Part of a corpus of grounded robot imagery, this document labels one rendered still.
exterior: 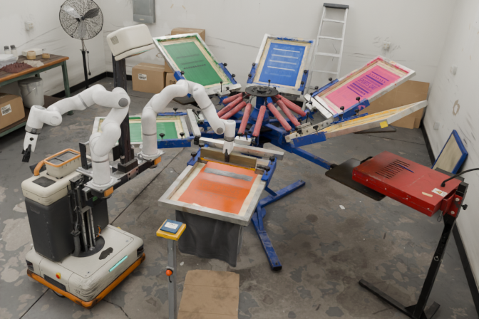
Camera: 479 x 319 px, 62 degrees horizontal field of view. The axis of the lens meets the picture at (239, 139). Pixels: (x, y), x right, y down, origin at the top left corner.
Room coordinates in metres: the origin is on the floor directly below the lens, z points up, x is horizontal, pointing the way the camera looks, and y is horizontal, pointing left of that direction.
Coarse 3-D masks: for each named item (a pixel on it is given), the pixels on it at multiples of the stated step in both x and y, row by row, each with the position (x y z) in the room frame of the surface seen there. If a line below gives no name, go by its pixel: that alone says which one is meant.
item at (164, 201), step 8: (264, 160) 2.69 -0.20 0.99; (192, 168) 2.52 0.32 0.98; (184, 176) 2.38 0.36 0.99; (176, 184) 2.27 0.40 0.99; (264, 184) 2.34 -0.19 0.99; (168, 192) 2.17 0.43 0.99; (256, 192) 2.24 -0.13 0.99; (160, 200) 2.07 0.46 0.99; (168, 200) 2.08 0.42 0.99; (256, 200) 2.15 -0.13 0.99; (176, 208) 2.04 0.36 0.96; (184, 208) 2.03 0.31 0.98; (192, 208) 2.02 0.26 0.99; (200, 208) 2.02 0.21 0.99; (248, 208) 2.05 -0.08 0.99; (208, 216) 1.99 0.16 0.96; (216, 216) 1.97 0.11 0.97; (224, 216) 1.96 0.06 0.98; (232, 216) 1.96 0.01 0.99; (240, 216) 1.96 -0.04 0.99; (248, 216) 1.97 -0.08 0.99; (240, 224) 1.93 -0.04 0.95; (248, 224) 1.94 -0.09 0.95
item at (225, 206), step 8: (232, 168) 2.60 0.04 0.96; (240, 168) 2.61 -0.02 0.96; (256, 176) 2.51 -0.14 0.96; (240, 184) 2.38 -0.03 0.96; (248, 184) 2.38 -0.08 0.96; (240, 192) 2.28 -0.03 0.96; (248, 192) 2.28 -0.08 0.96; (216, 200) 2.17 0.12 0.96; (224, 200) 2.17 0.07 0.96; (240, 200) 2.19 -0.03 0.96; (216, 208) 2.08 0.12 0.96; (224, 208) 2.09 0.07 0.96; (232, 208) 2.09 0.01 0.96; (240, 208) 2.10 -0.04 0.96
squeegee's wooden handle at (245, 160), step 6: (204, 150) 2.52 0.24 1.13; (210, 150) 2.51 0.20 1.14; (216, 150) 2.51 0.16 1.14; (204, 156) 2.52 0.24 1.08; (210, 156) 2.51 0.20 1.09; (216, 156) 2.50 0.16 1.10; (222, 156) 2.49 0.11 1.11; (234, 156) 2.47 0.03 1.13; (240, 156) 2.46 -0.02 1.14; (246, 156) 2.46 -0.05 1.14; (234, 162) 2.46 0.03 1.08; (240, 162) 2.45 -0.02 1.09; (246, 162) 2.44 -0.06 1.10; (252, 162) 2.43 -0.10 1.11
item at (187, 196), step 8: (216, 168) 2.58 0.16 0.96; (224, 168) 2.59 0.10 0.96; (200, 176) 2.45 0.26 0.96; (208, 176) 2.46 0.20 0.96; (216, 176) 2.47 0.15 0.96; (224, 176) 2.48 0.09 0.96; (192, 184) 2.33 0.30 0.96; (184, 192) 2.23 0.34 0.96; (184, 200) 2.14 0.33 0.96; (192, 200) 2.15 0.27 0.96; (200, 200) 2.15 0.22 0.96; (208, 200) 2.16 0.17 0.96
